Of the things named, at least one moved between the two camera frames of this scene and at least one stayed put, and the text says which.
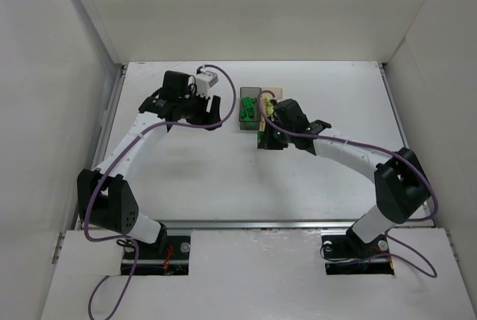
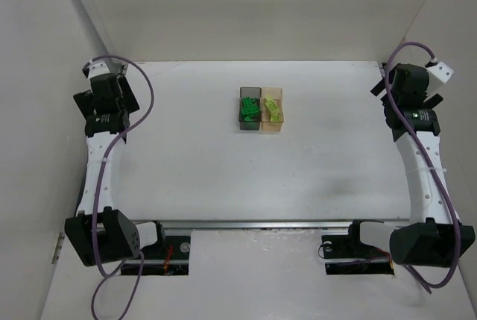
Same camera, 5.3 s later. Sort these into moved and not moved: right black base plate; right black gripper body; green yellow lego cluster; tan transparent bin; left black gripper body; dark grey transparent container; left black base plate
Moved: right black gripper body; green yellow lego cluster; left black gripper body
Not moved: dark grey transparent container; tan transparent bin; right black base plate; left black base plate
